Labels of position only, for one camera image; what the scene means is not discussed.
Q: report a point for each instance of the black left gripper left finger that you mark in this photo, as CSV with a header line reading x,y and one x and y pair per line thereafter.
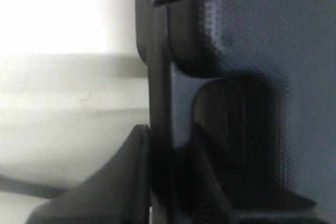
x,y
117,193

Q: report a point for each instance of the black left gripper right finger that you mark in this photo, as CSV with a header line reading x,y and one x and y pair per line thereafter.
x,y
234,181

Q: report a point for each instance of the black plastic case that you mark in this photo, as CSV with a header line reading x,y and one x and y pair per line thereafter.
x,y
223,64

